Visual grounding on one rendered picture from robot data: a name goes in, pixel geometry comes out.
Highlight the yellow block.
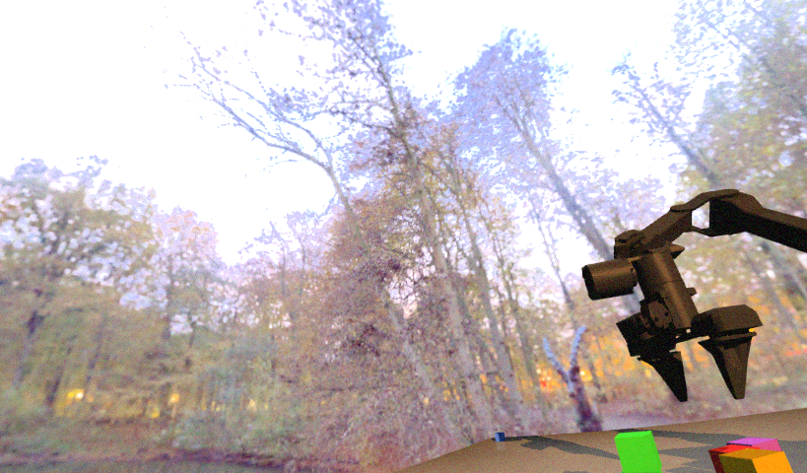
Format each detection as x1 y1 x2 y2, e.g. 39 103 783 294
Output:
718 448 793 473

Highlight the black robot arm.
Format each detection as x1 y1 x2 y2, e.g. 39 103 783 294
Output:
581 188 807 344

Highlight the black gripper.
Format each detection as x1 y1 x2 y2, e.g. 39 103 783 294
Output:
627 281 763 402

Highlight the red block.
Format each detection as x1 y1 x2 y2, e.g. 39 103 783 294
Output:
708 444 760 473

